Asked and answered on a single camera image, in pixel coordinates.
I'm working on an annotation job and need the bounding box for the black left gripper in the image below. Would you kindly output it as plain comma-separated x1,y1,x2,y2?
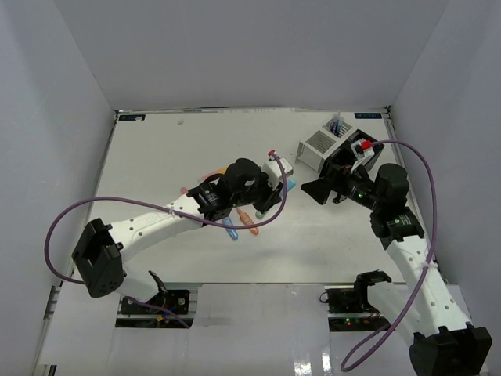
231,167,283,214

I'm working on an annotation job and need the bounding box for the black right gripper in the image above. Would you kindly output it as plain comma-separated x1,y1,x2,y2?
301,159,384,212

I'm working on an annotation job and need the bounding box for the blue highlighter marker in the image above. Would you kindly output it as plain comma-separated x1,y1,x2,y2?
287,179,297,192

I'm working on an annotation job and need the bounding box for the orange highlighter marker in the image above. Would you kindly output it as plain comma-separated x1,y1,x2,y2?
204,167,227,179

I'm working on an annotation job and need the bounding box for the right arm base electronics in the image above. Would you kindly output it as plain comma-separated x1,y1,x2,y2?
319,270,392,332

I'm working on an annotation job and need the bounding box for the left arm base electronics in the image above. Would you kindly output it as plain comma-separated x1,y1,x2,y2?
116,270,193,329

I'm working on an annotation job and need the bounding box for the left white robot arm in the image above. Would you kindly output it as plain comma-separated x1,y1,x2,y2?
72,156,294,313

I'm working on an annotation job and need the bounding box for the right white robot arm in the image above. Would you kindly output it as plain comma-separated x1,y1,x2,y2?
301,164,492,375

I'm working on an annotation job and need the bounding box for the white slotted organizer box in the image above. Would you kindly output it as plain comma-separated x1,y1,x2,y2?
296,112,355,172

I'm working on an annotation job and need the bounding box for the black slotted organizer box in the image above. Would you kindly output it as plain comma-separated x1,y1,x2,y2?
319,129,384,178

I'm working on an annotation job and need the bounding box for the blue correction tape case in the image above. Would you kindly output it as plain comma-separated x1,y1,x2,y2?
222,217,239,241

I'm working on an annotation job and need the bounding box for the black XDOF label right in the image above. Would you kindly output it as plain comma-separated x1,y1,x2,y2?
354,112,382,120

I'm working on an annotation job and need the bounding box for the black xdof label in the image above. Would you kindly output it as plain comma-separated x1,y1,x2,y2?
118,114,146,121
354,112,382,120

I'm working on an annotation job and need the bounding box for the black XDOF label left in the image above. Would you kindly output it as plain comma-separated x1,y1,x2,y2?
118,114,146,121

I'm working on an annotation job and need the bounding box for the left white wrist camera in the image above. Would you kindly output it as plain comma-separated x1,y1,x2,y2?
261,150,294,190

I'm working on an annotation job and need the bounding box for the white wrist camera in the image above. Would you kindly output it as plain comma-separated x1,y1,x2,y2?
350,139,375,174
261,150,294,190

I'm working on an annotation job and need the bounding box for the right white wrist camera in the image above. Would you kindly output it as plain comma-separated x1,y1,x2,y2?
350,139,375,174

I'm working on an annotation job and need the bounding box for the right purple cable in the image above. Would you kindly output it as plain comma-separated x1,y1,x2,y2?
339,139,436,372

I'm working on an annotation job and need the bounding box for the purple cable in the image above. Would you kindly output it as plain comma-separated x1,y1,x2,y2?
339,139,436,372
45,150,290,285

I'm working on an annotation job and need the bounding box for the aluminium table frame rail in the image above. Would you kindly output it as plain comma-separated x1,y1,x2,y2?
384,105,441,272

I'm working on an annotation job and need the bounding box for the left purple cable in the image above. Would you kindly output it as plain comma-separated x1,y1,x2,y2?
45,150,290,285

